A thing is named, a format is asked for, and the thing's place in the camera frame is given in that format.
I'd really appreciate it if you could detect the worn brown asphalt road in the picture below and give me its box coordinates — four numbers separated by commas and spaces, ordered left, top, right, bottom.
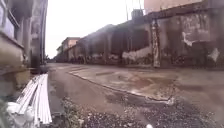
44, 62, 224, 128

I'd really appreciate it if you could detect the pale pink distant building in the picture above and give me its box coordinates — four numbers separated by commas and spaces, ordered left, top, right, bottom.
55, 36, 81, 54

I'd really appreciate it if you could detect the rooftop water tank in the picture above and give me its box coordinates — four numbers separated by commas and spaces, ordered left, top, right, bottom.
130, 9, 145, 22

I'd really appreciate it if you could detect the long weathered dark building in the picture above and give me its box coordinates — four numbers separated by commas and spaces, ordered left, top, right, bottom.
54, 0, 224, 70

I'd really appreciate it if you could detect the grey concrete slab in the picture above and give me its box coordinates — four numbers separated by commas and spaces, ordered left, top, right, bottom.
68, 64, 224, 116

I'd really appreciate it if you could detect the bundle of white pipes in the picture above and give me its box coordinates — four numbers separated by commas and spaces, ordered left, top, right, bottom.
5, 73, 53, 128

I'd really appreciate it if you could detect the grey concrete building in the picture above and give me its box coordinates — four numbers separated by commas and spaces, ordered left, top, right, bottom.
0, 0, 49, 99

